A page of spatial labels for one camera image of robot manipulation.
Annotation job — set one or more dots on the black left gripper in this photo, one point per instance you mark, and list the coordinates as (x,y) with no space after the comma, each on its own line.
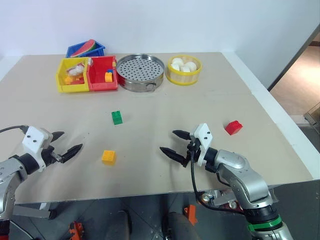
(49,154)

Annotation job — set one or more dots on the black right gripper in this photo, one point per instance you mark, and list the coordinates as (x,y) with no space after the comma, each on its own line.
(193,151)

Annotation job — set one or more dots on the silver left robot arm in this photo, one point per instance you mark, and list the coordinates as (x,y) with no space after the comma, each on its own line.
(10,170)

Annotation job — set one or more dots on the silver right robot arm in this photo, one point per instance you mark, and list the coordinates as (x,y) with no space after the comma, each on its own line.
(240,162)

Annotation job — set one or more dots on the yellow toy brick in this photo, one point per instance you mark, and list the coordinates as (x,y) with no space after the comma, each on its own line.
(109,157)

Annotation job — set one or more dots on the yellow plastic bin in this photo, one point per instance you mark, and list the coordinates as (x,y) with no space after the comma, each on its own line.
(72,88)

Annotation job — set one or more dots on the green toy brick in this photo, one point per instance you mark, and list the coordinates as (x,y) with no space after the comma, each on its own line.
(117,118)

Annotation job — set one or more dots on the small orange toy block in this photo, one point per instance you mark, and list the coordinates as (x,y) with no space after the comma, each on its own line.
(68,80)

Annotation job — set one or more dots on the small red toy block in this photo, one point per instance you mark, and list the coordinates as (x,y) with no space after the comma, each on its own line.
(78,80)

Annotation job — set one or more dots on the yellow round clear-walled container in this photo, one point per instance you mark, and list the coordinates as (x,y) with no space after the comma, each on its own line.
(183,77)

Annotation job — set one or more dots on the red plastic bin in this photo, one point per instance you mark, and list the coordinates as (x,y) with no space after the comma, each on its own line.
(100,86)

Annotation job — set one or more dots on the orange plastic part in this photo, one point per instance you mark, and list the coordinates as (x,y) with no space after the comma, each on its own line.
(191,214)
(75,230)

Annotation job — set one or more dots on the crumpled white plastic bag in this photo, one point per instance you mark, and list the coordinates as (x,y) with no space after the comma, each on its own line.
(75,70)

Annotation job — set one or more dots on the white toy bun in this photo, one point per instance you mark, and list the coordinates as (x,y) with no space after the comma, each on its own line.
(175,66)
(178,61)
(185,69)
(192,66)

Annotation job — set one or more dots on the yellow and blue block stack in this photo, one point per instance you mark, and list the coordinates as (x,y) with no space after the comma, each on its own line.
(108,77)

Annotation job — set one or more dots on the dark rounded shape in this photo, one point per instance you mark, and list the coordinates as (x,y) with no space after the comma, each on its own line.
(177,227)

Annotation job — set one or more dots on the perforated steel steamer tray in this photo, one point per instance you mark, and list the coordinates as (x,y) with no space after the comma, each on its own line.
(140,68)

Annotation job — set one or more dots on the toy watermelon slice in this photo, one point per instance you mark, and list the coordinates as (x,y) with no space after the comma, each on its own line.
(83,48)

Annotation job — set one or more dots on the blue plastic bin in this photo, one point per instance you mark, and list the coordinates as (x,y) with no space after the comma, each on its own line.
(98,50)

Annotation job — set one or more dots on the metal cabinet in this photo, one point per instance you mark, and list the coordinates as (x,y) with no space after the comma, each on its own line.
(312,112)

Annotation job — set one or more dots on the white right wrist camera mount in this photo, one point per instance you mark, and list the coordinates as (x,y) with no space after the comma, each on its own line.
(203,136)

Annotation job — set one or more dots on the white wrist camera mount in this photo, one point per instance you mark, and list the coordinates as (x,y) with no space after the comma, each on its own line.
(32,138)
(203,136)

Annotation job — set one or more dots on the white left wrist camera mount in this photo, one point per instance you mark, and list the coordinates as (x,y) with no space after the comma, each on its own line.
(32,138)

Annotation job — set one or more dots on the grey metal bracket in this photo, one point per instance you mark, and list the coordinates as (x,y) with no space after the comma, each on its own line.
(32,211)

